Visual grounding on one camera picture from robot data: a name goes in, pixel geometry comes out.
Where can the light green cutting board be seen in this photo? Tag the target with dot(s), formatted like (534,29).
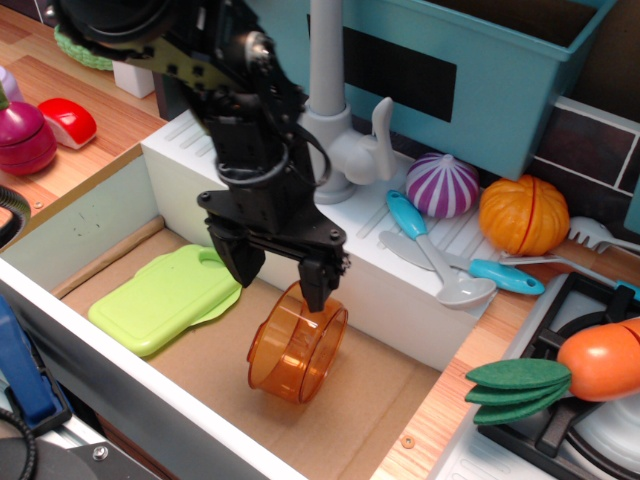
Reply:
(165,297)

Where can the grey spoon blue handle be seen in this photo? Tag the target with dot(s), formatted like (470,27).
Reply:
(457,293)

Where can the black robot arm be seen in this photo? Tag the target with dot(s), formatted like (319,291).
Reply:
(230,77)

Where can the orange transparent plastic pot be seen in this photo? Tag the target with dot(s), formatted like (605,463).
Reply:
(294,348)

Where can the orange toy carrot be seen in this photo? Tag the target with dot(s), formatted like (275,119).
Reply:
(597,364)

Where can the green toy bitter gourd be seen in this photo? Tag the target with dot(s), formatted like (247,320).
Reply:
(79,53)

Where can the white toy sink unit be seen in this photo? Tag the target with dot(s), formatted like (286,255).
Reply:
(173,174)

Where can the lavender toy piece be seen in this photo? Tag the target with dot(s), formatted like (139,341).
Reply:
(10,86)

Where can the orange toy pumpkin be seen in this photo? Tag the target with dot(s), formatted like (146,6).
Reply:
(526,217)

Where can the teal plastic bin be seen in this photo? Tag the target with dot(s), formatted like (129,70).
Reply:
(476,79)

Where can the white salt shaker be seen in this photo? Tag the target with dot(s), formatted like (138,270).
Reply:
(134,80)

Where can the grey metal base plate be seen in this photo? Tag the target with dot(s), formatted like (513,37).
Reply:
(64,458)

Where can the grey knife blue handle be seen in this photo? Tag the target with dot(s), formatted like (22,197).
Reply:
(506,277)

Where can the red white toy slice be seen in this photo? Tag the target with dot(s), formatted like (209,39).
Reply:
(73,126)

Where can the magenta toy beet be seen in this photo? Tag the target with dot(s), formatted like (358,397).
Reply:
(28,144)

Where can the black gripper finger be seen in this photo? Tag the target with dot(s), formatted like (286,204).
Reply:
(318,280)
(231,241)

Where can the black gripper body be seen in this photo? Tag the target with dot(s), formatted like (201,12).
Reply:
(280,217)

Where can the grey toy faucet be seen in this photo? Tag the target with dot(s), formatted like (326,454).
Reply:
(346,158)

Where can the blue clamp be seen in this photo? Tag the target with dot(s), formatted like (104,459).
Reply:
(33,391)

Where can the purple white striped onion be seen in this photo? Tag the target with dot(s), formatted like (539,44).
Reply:
(441,186)

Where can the grey toy pasta server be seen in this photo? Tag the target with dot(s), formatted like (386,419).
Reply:
(584,231)

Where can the black stove burner grate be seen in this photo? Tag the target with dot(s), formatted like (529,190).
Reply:
(573,438)

